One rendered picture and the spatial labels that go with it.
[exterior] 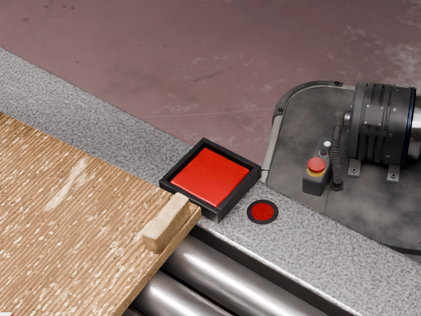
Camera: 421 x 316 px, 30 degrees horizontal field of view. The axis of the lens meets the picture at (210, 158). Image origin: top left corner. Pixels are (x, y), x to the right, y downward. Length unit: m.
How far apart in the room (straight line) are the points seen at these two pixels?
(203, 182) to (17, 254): 0.20
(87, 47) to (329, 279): 1.84
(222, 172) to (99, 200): 0.13
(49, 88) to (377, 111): 0.84
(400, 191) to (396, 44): 0.84
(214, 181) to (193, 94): 1.48
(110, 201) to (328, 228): 0.22
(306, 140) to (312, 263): 1.06
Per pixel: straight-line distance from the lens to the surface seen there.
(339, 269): 0.75
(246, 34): 2.47
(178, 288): 0.74
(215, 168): 0.81
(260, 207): 0.79
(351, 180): 1.69
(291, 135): 1.80
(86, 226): 0.77
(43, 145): 0.86
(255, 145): 2.11
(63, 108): 0.93
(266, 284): 0.74
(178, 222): 0.75
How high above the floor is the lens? 1.53
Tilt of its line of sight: 47 degrees down
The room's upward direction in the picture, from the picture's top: 5 degrees counter-clockwise
